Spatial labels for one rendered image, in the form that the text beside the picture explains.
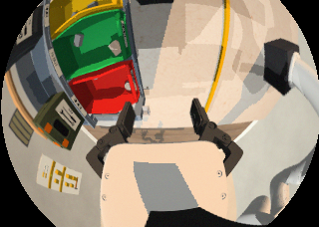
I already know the grey metal shelf rack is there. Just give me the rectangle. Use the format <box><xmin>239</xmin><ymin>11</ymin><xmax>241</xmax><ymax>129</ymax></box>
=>
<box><xmin>15</xmin><ymin>0</ymin><xmax>151</xmax><ymax>128</ymax></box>

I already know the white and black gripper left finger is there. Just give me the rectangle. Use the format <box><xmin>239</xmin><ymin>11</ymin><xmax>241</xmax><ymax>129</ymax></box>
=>
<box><xmin>86</xmin><ymin>102</ymin><xmax>136</xmax><ymax>179</ymax></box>

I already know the red bin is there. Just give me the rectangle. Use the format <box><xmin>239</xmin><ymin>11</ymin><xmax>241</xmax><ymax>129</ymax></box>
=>
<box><xmin>68</xmin><ymin>60</ymin><xmax>140</xmax><ymax>114</ymax></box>

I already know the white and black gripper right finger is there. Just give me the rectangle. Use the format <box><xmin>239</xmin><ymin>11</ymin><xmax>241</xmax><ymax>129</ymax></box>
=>
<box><xmin>189</xmin><ymin>98</ymin><xmax>243</xmax><ymax>177</ymax></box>

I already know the green open bin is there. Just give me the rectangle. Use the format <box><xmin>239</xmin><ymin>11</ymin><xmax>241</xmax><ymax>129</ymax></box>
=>
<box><xmin>52</xmin><ymin>9</ymin><xmax>132</xmax><ymax>81</ymax></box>

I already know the yellow open bin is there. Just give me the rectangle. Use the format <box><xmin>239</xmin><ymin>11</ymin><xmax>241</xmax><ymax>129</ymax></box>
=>
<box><xmin>49</xmin><ymin>0</ymin><xmax>123</xmax><ymax>40</ymax></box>

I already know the yellow bar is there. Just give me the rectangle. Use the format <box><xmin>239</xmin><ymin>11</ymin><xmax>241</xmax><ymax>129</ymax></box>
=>
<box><xmin>205</xmin><ymin>0</ymin><xmax>230</xmax><ymax>112</ymax></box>

